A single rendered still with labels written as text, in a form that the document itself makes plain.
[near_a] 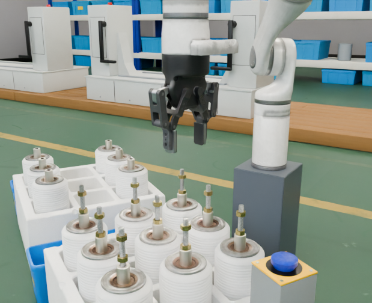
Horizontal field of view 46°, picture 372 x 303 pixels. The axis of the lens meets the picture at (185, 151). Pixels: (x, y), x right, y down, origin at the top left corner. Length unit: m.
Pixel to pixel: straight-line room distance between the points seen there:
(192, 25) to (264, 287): 0.40
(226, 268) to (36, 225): 0.57
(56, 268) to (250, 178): 0.52
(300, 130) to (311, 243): 1.25
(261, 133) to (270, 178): 0.12
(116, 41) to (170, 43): 2.91
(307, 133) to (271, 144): 1.49
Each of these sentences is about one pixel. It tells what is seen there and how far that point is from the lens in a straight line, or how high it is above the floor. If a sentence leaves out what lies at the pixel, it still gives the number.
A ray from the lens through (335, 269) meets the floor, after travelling 1.34.
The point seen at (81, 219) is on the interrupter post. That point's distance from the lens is 0.95.
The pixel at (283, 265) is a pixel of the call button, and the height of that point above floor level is 0.33.
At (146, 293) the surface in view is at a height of 0.24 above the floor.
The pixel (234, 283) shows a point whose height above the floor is 0.20.
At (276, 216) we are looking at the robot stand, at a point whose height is 0.19.
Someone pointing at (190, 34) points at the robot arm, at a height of 0.65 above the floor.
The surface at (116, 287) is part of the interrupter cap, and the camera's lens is 0.75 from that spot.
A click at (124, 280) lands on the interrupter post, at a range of 0.76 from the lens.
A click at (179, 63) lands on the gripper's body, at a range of 0.66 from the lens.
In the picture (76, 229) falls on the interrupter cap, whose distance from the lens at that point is 0.95.
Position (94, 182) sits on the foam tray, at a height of 0.16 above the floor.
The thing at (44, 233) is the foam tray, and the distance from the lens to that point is 1.23.
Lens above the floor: 0.67
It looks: 16 degrees down
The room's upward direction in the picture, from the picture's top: straight up
